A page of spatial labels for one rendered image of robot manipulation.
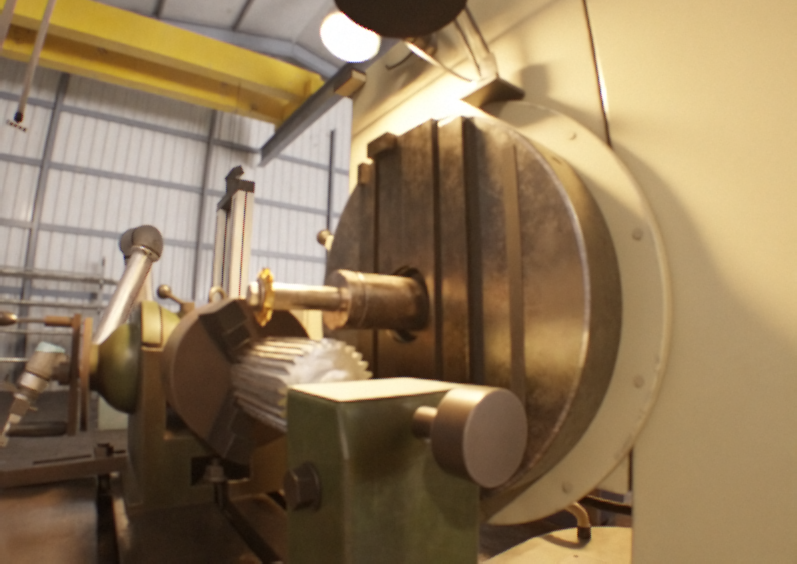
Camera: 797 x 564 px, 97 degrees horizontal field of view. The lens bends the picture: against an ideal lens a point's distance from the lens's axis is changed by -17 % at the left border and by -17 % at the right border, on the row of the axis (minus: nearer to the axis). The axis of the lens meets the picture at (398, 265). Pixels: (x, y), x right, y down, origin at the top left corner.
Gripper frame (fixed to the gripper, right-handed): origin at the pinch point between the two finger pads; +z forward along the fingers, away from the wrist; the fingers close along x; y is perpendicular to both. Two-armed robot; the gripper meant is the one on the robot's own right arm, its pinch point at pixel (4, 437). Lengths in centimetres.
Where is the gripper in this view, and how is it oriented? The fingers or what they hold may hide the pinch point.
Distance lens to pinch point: 182.4
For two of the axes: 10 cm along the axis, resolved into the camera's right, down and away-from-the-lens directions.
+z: -2.0, 8.4, -5.1
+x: -7.1, 2.3, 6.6
